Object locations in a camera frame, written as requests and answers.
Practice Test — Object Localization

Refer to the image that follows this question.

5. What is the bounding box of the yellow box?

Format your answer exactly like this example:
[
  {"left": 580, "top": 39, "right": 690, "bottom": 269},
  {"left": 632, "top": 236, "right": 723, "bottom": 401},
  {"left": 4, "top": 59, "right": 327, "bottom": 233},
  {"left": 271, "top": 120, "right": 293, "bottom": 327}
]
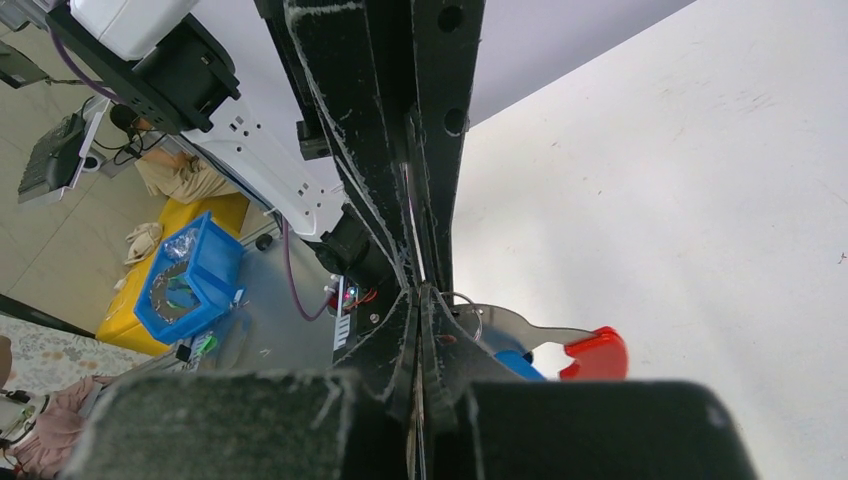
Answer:
[{"left": 95, "top": 193, "right": 249, "bottom": 356}]

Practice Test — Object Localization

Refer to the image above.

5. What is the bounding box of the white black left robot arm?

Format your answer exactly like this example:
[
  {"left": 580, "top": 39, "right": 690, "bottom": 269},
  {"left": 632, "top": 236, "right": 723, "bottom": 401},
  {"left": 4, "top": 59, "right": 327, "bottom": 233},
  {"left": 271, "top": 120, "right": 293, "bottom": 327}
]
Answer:
[{"left": 45, "top": 1, "right": 485, "bottom": 290}]

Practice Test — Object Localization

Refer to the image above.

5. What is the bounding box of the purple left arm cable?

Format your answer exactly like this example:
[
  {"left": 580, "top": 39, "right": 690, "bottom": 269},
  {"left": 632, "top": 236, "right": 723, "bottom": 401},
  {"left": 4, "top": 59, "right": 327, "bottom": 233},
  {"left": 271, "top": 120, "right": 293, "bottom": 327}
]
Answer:
[{"left": 46, "top": 26, "right": 339, "bottom": 324}]

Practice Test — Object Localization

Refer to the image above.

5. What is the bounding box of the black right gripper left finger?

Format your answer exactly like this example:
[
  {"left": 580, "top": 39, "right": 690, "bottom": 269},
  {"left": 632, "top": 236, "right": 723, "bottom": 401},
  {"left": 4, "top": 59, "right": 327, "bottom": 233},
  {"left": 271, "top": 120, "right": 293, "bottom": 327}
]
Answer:
[{"left": 332, "top": 289, "right": 419, "bottom": 423}]

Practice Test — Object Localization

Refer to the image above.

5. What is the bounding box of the blue plastic bin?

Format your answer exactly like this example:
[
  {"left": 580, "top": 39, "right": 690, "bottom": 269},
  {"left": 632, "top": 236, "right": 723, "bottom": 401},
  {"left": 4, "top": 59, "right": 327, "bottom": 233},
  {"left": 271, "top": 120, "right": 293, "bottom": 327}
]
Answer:
[{"left": 134, "top": 212, "right": 245, "bottom": 344}]

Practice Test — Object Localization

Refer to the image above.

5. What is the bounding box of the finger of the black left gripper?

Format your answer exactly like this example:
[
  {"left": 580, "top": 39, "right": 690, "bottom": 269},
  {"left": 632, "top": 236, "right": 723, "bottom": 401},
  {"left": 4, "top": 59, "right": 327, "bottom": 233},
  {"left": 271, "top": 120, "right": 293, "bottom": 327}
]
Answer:
[
  {"left": 405, "top": 1, "right": 485, "bottom": 292},
  {"left": 256, "top": 1, "right": 421, "bottom": 289}
]

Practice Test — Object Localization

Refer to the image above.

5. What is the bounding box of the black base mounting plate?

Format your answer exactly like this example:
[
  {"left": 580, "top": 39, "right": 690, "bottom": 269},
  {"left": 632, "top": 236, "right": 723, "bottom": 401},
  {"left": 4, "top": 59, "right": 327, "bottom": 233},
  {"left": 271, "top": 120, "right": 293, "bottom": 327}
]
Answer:
[{"left": 330, "top": 277, "right": 400, "bottom": 364}]

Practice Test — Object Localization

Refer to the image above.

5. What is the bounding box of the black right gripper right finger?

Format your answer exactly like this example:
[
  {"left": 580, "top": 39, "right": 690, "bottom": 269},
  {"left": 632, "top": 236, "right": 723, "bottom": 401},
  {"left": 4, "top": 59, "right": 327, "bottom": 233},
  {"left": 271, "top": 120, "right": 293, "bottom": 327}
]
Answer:
[{"left": 421, "top": 284, "right": 521, "bottom": 424}]

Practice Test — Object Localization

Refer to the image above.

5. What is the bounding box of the blue key tag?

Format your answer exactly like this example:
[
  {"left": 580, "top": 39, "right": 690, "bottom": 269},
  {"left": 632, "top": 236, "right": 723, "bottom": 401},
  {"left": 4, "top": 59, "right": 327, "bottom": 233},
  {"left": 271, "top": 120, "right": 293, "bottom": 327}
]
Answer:
[{"left": 495, "top": 350, "right": 547, "bottom": 381}]

